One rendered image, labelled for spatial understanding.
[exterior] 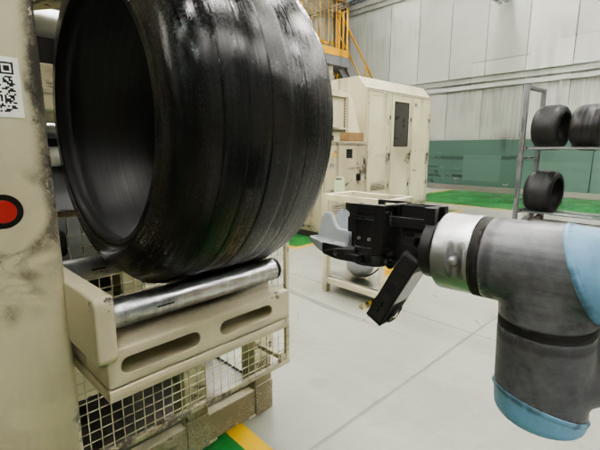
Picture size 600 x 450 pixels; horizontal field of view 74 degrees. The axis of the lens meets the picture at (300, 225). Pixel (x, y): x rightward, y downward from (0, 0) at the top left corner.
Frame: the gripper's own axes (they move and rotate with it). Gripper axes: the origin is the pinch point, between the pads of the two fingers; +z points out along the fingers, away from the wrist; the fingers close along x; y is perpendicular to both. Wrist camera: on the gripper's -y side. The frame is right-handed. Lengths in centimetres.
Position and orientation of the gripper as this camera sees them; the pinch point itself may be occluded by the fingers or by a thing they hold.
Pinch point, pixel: (318, 242)
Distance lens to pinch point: 62.6
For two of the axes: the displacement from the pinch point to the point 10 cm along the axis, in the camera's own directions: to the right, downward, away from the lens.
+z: -7.2, -1.1, 6.9
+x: -7.0, 1.1, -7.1
